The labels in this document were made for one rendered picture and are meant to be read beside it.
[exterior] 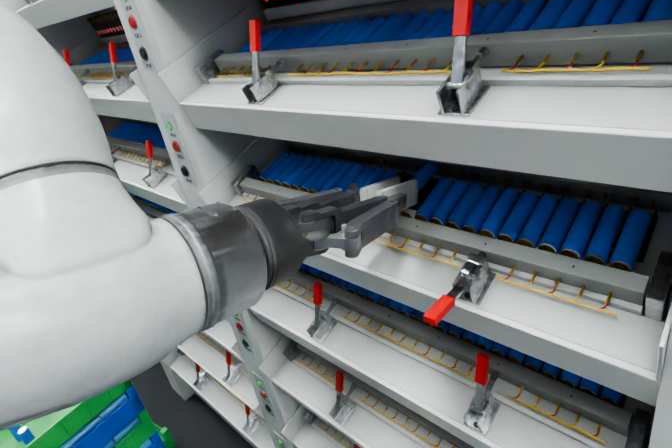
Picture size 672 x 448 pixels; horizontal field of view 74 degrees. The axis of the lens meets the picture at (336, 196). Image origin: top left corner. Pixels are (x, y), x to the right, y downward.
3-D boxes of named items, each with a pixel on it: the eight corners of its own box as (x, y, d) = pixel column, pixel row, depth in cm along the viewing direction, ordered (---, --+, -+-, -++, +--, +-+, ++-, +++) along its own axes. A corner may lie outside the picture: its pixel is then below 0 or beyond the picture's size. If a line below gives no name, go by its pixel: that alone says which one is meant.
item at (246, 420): (291, 476, 114) (265, 457, 106) (177, 372, 155) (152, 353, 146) (336, 405, 123) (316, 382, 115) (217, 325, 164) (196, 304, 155)
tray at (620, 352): (657, 408, 35) (663, 347, 30) (229, 233, 76) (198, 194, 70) (708, 227, 44) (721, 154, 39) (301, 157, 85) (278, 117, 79)
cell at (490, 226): (520, 201, 50) (496, 243, 47) (504, 198, 51) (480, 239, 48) (518, 189, 49) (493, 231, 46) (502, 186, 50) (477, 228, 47)
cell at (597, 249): (626, 220, 43) (605, 270, 40) (604, 216, 44) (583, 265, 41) (626, 207, 42) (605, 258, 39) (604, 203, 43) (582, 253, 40)
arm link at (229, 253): (139, 205, 35) (207, 189, 39) (156, 309, 37) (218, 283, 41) (200, 232, 28) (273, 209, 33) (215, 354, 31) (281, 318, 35)
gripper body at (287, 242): (268, 219, 33) (351, 192, 39) (207, 199, 38) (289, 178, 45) (275, 309, 35) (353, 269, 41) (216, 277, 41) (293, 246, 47)
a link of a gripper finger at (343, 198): (292, 250, 42) (281, 247, 42) (360, 217, 50) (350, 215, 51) (289, 210, 40) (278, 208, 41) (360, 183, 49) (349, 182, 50)
